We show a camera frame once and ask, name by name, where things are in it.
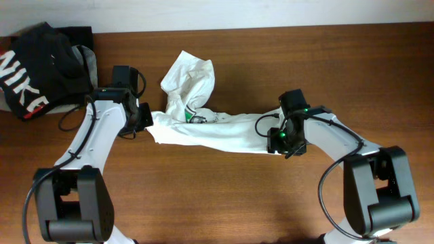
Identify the black shirt with white lettering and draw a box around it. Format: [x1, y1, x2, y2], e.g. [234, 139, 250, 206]
[1, 22, 94, 121]

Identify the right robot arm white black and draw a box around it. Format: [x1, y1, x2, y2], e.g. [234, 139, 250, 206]
[267, 89, 420, 243]

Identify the white t-shirt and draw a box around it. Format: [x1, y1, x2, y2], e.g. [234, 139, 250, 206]
[147, 51, 283, 154]

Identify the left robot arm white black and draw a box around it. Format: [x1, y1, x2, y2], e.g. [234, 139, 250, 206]
[22, 66, 153, 243]

